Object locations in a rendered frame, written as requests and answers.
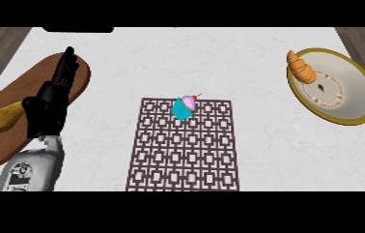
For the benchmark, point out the white bowl with gold rim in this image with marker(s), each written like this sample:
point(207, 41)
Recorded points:
point(334, 88)

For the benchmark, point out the golden croissant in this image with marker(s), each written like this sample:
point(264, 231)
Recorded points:
point(301, 68)

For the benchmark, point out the yellow banana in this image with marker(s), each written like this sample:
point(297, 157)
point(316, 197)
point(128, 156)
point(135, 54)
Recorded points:
point(10, 116)

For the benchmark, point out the brown patterned placemat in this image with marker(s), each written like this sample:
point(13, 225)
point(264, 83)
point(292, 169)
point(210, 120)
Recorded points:
point(185, 150)

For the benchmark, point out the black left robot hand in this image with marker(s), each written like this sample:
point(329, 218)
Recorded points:
point(48, 104)

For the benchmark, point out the cupcake with teal wrapper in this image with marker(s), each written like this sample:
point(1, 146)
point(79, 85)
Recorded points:
point(183, 108)

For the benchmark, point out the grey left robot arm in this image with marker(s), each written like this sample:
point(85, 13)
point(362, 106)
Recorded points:
point(30, 169)

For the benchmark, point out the brown wooden cutting board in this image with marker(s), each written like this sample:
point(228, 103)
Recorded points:
point(29, 92)

